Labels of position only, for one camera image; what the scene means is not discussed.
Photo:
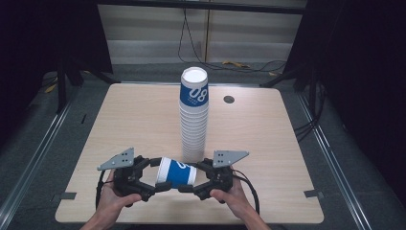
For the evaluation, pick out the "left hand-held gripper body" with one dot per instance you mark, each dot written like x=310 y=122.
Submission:
x=127 y=179

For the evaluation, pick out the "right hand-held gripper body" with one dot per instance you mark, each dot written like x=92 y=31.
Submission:
x=220 y=179

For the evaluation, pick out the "blue and white paper cup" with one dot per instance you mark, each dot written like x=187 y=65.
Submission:
x=175 y=174

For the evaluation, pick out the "stack of white paper cups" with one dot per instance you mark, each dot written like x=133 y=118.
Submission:
x=193 y=127

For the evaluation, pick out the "person's right hand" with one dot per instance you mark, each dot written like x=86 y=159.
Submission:
x=236 y=199

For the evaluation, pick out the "person's left hand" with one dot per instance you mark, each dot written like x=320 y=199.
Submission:
x=110 y=201

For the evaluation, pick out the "grey tape strip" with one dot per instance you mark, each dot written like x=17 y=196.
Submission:
x=65 y=196
x=313 y=193

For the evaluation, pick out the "round grey table grommet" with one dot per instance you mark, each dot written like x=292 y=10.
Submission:
x=229 y=99

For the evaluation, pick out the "yellow tape scrap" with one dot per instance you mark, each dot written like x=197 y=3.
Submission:
x=50 y=88
x=273 y=73
x=236 y=64

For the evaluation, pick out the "black metal stand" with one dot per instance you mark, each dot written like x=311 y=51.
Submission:
x=61 y=89

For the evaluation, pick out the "black curtain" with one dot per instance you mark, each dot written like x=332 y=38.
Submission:
x=360 y=80
x=38 y=48

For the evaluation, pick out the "black horizontal metal bar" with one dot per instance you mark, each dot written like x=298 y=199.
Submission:
x=204 y=6

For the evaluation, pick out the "metal floor rail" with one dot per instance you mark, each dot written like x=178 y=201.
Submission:
x=35 y=150
x=332 y=156

